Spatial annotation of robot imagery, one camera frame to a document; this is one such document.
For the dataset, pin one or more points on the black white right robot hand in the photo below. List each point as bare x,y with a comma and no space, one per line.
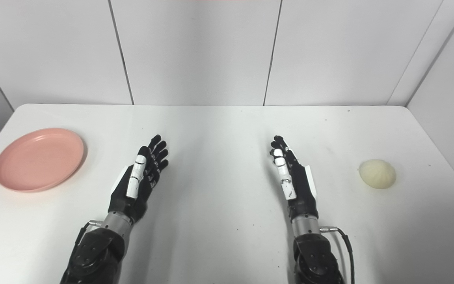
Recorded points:
299,185

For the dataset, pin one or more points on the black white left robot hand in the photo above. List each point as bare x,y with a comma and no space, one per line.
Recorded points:
145,185

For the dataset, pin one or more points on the white steamed bun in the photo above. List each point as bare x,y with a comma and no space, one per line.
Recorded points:
377,174

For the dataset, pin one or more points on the pink round plate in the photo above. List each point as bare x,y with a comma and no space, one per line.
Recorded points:
40,159

